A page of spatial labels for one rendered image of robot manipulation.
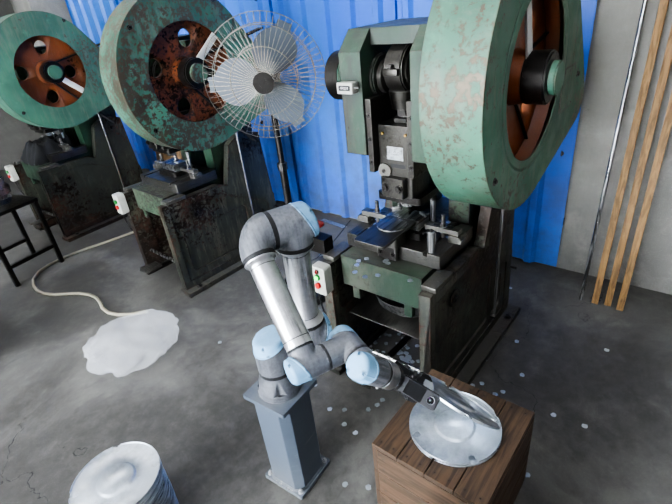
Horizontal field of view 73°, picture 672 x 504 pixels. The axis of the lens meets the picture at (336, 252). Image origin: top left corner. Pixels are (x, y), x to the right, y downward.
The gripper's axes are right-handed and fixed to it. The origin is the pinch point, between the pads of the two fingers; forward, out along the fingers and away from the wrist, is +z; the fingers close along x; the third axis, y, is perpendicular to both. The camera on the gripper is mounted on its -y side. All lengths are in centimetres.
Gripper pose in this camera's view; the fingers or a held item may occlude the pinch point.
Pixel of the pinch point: (432, 391)
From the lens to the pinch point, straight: 145.7
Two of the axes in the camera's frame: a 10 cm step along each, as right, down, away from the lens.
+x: -5.0, 8.7, 0.0
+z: 6.4, 3.6, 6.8
